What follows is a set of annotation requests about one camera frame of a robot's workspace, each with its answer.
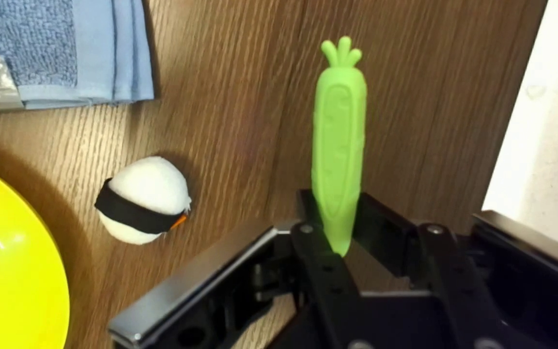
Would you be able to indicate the white board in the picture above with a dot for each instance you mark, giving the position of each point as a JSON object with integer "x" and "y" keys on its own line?
{"x": 545, "y": 121}

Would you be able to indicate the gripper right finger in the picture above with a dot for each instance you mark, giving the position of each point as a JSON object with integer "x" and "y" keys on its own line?
{"x": 453, "y": 271}

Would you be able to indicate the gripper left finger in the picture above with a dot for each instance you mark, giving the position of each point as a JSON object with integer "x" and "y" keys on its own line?
{"x": 322, "y": 281}

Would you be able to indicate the white plush ball black band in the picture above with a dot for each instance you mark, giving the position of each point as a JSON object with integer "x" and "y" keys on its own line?
{"x": 146, "y": 191}

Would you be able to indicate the green carrot-shaped spoon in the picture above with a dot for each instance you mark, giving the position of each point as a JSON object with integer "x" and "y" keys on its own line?
{"x": 339, "y": 145}

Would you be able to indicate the yellow plastic bowl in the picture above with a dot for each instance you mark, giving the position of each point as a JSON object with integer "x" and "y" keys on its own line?
{"x": 7, "y": 271}

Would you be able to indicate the blue towel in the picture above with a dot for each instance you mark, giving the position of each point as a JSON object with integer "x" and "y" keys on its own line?
{"x": 66, "y": 43}

